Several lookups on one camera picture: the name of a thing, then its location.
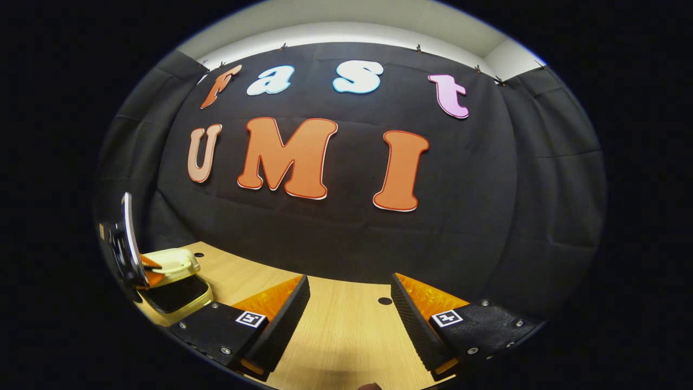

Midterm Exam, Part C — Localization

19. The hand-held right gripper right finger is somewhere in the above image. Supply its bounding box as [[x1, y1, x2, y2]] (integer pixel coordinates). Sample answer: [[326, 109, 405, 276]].
[[391, 272, 547, 382]]

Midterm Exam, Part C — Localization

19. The black backdrop cloth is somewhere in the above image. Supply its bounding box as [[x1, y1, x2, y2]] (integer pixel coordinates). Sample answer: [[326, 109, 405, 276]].
[[95, 42, 608, 326]]

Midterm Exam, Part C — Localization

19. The pale yellow small suitcase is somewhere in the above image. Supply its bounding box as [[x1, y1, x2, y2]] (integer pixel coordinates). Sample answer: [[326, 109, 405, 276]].
[[136, 248, 213, 327]]

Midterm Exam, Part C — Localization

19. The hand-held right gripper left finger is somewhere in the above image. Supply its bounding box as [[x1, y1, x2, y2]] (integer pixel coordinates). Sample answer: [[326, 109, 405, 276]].
[[165, 274, 312, 382]]

